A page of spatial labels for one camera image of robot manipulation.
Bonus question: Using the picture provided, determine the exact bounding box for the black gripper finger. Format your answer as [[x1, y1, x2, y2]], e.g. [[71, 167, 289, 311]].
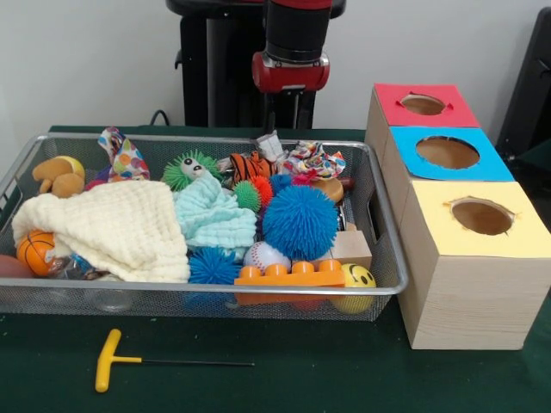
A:
[[296, 89, 312, 128], [264, 90, 277, 130]]

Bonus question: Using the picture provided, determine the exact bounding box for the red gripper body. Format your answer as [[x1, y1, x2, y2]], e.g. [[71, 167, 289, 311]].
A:
[[251, 51, 331, 94]]

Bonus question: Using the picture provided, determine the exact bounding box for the multicolour print cloth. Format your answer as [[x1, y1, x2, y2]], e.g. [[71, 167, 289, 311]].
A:
[[282, 140, 347, 181]]

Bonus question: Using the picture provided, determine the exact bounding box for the shallow silver mesh bin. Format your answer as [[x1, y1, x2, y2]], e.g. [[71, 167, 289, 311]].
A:
[[0, 132, 409, 323]]

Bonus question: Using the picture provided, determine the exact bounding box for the wooden box with three holes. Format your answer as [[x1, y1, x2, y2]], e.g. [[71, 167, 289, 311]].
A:
[[364, 83, 551, 350]]

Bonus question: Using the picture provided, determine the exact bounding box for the green spiky ball with eyes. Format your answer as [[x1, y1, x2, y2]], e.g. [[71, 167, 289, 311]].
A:
[[160, 149, 225, 193]]

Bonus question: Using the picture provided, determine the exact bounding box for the large blue spiky ball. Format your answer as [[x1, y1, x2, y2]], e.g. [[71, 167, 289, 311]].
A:
[[261, 184, 340, 262]]

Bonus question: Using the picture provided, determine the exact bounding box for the light blue waffle cloth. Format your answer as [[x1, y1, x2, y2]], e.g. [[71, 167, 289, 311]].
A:
[[173, 170, 258, 262]]

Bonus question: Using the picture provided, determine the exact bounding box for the white baseball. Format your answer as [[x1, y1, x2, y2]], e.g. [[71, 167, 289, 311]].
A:
[[243, 241, 293, 274]]

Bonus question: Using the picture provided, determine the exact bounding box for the polka dot cloth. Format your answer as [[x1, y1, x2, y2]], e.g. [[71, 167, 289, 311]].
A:
[[97, 126, 152, 184]]

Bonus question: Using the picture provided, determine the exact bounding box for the small blue spiky ball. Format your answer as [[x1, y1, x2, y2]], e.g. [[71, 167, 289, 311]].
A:
[[188, 245, 243, 286]]

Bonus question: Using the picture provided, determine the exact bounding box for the orange toy building brick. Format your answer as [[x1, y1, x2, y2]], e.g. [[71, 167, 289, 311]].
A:
[[233, 260, 347, 288]]

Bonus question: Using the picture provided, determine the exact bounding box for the yellow smiley face ball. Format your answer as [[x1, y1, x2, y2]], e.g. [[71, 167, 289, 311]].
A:
[[331, 262, 378, 314]]

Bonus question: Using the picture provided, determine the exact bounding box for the cream waffle cloth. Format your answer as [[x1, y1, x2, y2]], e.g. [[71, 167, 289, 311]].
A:
[[11, 179, 191, 284]]

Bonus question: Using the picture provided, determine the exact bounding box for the brown plush toy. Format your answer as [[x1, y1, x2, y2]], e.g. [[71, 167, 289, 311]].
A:
[[31, 157, 86, 199]]

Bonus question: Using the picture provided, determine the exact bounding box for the black panel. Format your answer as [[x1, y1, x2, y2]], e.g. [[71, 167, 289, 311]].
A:
[[494, 7, 551, 151]]

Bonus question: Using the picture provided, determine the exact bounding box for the dark green table cloth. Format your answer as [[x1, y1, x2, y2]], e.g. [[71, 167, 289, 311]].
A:
[[497, 137, 551, 182], [0, 124, 551, 413]]

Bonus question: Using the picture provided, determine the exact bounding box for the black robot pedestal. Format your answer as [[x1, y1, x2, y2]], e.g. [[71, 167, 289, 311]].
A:
[[165, 0, 348, 129]]

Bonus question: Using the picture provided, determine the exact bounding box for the yellow T-handle hex key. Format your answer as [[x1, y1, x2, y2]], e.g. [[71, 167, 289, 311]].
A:
[[95, 329, 256, 393]]

